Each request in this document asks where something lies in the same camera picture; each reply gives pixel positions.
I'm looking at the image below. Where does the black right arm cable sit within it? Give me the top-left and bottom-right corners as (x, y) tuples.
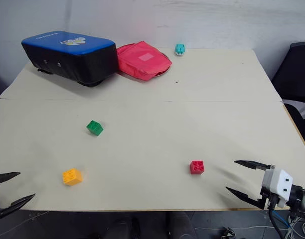
(268, 196), (286, 239)

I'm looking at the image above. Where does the green toy brick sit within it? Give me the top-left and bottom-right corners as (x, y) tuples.
(86, 120), (104, 136)

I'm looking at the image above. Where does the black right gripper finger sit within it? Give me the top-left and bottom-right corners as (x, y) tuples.
(225, 186), (265, 209)
(234, 160), (271, 171)

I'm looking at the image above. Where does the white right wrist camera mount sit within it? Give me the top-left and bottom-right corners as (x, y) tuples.
(263, 169), (294, 209)

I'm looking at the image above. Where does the black office chair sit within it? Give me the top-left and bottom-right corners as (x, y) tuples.
(270, 41), (305, 101)

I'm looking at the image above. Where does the thin blue cable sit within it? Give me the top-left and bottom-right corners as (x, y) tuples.
(273, 210), (292, 229)

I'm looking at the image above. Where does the orange toy brick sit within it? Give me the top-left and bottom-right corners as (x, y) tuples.
(62, 168), (83, 187)

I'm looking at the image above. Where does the grey and black chair base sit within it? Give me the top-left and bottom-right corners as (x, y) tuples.
(282, 99), (305, 156)

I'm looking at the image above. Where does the small black metal clamp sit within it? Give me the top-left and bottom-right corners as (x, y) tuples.
(221, 227), (237, 239)

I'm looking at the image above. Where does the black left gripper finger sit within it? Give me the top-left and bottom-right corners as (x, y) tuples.
(0, 193), (36, 220)
(0, 172), (21, 186)

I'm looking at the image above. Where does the pink fabric bag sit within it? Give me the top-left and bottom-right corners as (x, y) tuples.
(116, 41), (173, 81)

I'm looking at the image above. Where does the blue and black padded case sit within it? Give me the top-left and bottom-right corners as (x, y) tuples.
(20, 30), (118, 87)

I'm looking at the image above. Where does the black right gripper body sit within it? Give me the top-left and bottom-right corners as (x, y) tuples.
(258, 164), (277, 210)

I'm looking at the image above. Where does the white cable bundle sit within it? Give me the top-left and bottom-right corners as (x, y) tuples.
(285, 216), (305, 239)

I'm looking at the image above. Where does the small teal toy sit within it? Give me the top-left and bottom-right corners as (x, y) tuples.
(174, 43), (186, 56)

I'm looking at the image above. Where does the red toy brick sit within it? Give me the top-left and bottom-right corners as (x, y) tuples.
(189, 160), (206, 175)

